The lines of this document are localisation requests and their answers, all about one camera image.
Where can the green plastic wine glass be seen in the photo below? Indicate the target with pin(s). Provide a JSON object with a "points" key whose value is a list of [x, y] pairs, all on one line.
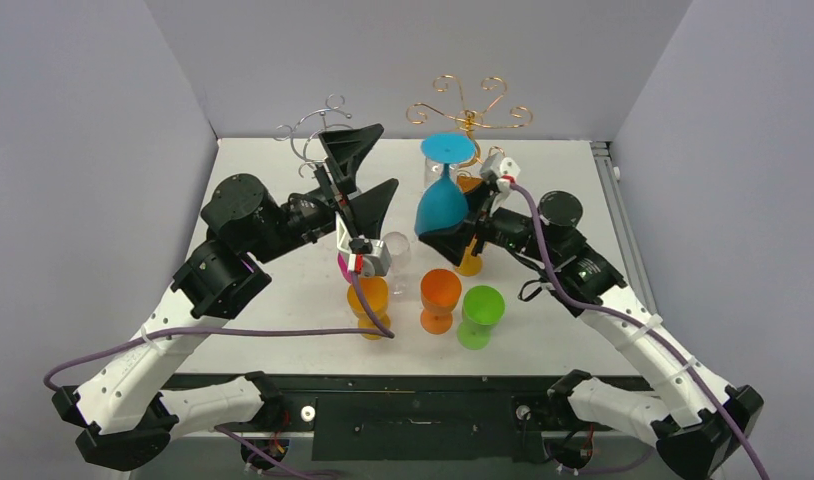
{"points": [[482, 309]]}

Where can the pink plastic wine glass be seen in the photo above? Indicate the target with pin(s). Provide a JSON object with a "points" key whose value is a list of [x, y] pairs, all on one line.
{"points": [[343, 268]]}

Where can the orange plastic wine glass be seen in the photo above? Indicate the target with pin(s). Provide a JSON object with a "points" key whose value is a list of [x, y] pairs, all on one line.
{"points": [[440, 291]]}

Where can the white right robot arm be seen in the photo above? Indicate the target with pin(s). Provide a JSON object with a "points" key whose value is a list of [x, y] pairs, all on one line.
{"points": [[694, 419]]}

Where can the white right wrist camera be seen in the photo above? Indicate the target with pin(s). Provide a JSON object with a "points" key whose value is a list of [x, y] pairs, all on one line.
{"points": [[500, 171]]}

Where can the yellow wine glass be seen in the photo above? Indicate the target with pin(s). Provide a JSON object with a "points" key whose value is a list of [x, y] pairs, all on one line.
{"points": [[368, 299], [471, 264]]}

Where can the gold wire glass rack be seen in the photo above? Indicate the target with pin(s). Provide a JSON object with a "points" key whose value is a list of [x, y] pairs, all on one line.
{"points": [[467, 121]]}

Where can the blue plastic wine glass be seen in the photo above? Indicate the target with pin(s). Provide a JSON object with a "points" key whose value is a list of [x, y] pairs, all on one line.
{"points": [[443, 192]]}

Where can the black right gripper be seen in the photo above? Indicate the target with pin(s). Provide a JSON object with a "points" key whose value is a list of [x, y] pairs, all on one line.
{"points": [[478, 220]]}

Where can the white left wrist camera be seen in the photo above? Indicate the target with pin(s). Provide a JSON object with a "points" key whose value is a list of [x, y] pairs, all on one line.
{"points": [[365, 257]]}

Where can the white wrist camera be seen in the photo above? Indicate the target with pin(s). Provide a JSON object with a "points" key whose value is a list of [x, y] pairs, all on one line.
{"points": [[500, 171], [365, 257]]}

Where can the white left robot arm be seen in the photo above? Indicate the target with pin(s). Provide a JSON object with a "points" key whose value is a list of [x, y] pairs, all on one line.
{"points": [[126, 414]]}

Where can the yellow wine glass at back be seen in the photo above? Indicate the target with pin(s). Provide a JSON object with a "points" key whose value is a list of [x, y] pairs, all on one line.
{"points": [[471, 264]]}

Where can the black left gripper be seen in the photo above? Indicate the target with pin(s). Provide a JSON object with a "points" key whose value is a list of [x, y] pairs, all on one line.
{"points": [[345, 151]]}

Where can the clear patterned wine glass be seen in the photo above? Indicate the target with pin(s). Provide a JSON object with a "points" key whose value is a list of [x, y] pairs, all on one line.
{"points": [[432, 171]]}

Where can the yellow wine glass in front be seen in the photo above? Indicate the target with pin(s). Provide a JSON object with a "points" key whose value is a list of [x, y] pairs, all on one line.
{"points": [[368, 299]]}

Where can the clear small wine glass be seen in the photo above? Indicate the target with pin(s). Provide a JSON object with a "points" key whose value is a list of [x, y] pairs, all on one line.
{"points": [[400, 251]]}

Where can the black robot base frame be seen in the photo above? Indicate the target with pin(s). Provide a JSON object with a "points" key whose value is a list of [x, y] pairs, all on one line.
{"points": [[416, 418]]}

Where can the silver wire glass rack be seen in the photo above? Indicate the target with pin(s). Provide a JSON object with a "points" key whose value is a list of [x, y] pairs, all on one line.
{"points": [[301, 135]]}

